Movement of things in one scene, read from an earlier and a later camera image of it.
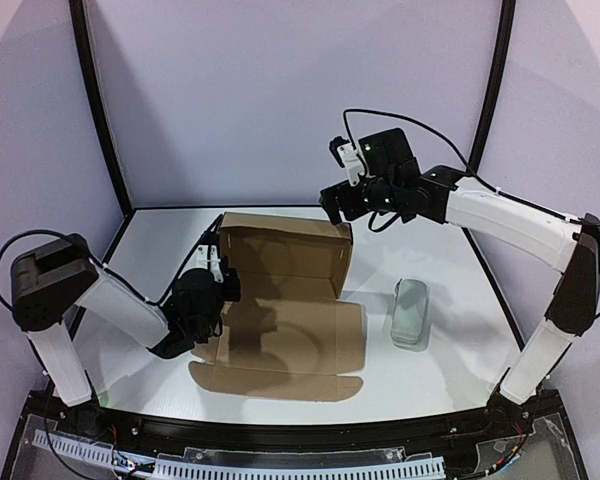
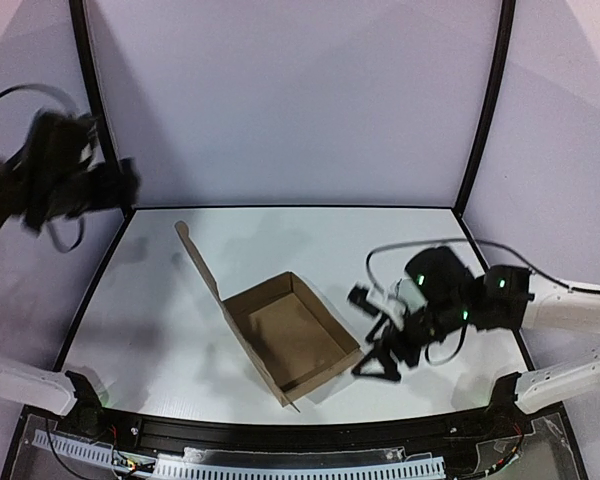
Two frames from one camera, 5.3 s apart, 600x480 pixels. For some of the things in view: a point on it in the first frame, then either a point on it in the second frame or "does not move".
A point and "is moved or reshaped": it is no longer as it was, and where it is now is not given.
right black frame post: (508, 14) does not move
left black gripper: (231, 282) to (108, 182)
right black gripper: (337, 201) to (397, 342)
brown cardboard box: (291, 336) is moved or reshaped
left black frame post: (78, 11) does not move
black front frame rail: (186, 431) does not move
